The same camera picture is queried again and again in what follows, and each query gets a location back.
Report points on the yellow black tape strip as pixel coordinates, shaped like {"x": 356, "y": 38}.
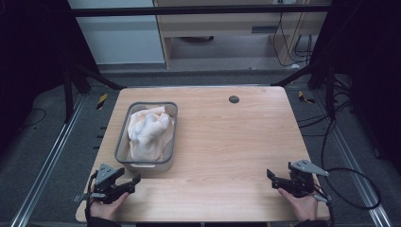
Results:
{"x": 101, "y": 101}
{"x": 304, "y": 98}

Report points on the light wooden desk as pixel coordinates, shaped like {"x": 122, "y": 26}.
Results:
{"x": 220, "y": 28}

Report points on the aluminium floor rail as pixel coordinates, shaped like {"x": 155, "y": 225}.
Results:
{"x": 47, "y": 164}
{"x": 350, "y": 157}

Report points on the person's left hand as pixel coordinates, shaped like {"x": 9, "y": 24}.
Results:
{"x": 108, "y": 206}

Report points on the cream white cloth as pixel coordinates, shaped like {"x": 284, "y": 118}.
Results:
{"x": 148, "y": 132}

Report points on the grey plastic bin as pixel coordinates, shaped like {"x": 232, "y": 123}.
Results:
{"x": 148, "y": 136}

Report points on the round grey table grommet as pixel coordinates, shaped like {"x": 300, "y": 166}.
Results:
{"x": 234, "y": 99}

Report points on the black horizontal frame bar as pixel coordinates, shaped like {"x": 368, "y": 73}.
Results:
{"x": 189, "y": 10}

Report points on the person's right hand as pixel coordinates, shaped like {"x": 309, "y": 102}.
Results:
{"x": 301, "y": 206}

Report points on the white cabinet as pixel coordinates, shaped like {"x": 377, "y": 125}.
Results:
{"x": 123, "y": 41}

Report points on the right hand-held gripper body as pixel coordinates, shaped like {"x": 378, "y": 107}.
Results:
{"x": 303, "y": 179}

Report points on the black metal stand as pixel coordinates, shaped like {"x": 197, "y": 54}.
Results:
{"x": 329, "y": 91}
{"x": 68, "y": 94}

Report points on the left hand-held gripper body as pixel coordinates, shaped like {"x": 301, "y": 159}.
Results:
{"x": 105, "y": 175}

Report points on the black curtain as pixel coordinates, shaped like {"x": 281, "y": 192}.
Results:
{"x": 369, "y": 63}
{"x": 31, "y": 63}

